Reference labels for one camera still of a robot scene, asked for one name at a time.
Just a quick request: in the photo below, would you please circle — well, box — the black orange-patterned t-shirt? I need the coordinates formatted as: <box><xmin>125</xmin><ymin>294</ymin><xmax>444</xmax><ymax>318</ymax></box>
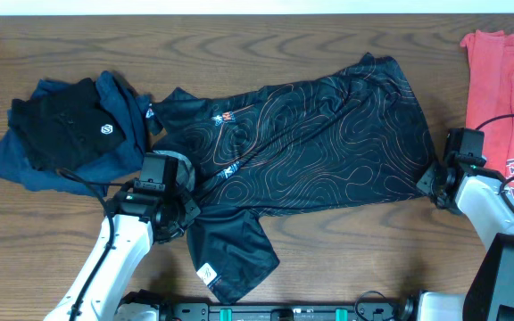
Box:
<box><xmin>148</xmin><ymin>54</ymin><xmax>435</xmax><ymax>304</ymax></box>

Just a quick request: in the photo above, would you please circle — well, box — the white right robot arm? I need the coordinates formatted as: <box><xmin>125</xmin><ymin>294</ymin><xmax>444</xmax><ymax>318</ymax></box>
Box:
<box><xmin>413</xmin><ymin>161</ymin><xmax>514</xmax><ymax>321</ymax></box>

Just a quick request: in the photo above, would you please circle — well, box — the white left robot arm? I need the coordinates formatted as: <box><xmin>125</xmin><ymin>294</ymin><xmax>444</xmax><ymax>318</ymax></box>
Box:
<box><xmin>46</xmin><ymin>182</ymin><xmax>201</xmax><ymax>320</ymax></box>

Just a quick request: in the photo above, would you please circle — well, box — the navy blue folded shirt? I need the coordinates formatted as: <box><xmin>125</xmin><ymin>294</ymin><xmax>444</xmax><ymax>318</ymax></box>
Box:
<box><xmin>0</xmin><ymin>71</ymin><xmax>150</xmax><ymax>195</ymax></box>

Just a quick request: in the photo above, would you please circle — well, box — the red t-shirt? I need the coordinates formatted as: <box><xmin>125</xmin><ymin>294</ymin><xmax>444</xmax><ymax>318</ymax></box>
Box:
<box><xmin>460</xmin><ymin>30</ymin><xmax>514</xmax><ymax>178</ymax></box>

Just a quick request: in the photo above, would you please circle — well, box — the black folded polo shirt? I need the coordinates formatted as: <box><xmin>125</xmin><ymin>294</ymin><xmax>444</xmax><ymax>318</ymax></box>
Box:
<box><xmin>8</xmin><ymin>78</ymin><xmax>126</xmax><ymax>171</ymax></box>

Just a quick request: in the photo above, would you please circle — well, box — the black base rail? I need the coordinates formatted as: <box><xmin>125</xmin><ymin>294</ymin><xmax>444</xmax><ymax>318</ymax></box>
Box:
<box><xmin>118</xmin><ymin>290</ymin><xmax>419</xmax><ymax>321</ymax></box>

